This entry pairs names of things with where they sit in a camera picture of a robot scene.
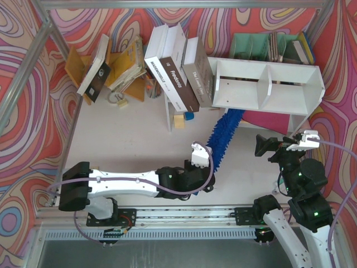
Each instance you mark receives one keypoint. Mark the brown Fredonia book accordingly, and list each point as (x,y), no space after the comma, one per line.
(180,92)

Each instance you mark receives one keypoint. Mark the white bookshelf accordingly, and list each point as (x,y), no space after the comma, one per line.
(295,90)

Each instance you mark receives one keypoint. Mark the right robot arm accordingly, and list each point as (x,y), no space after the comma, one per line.
(303,179)

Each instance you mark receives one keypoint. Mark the blue cube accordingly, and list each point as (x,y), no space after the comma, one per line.
(189,116)

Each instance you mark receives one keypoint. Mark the wooden block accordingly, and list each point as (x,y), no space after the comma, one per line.
(179,121)

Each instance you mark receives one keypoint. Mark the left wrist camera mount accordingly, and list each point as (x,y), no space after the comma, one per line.
(200,156)

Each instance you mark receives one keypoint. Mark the green file organizer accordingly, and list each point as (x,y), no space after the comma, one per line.
(256,46)

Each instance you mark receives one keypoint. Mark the pink folder stack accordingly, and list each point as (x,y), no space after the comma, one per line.
(272,121)

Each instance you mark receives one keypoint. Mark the blue yellow book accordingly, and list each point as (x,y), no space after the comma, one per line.
(304,45)

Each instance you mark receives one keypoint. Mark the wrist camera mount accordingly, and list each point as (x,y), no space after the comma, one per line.
(305,140)
(200,156)

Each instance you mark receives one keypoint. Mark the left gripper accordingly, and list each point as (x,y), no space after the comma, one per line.
(203,179)

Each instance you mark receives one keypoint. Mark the taupe Lonely Ones book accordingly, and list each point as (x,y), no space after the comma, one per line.
(199,72)

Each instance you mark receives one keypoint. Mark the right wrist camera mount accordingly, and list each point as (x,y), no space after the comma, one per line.
(305,140)

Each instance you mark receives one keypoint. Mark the stack of worn books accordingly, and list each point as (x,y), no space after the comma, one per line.
(128,66)

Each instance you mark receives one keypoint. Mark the white black leaning book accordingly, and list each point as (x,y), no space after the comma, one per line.
(96,71)

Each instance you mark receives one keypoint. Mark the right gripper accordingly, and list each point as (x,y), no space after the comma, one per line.
(278,149)

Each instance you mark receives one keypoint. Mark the clear pencil cup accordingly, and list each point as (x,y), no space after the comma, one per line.
(152,87)

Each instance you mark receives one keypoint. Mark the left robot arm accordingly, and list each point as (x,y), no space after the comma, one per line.
(96,191)

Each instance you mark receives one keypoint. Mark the yellow wooden zigzag shelf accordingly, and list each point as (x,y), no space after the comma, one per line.
(75,69)

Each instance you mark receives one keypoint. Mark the blue microfiber duster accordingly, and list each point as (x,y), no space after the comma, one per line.
(223,133)

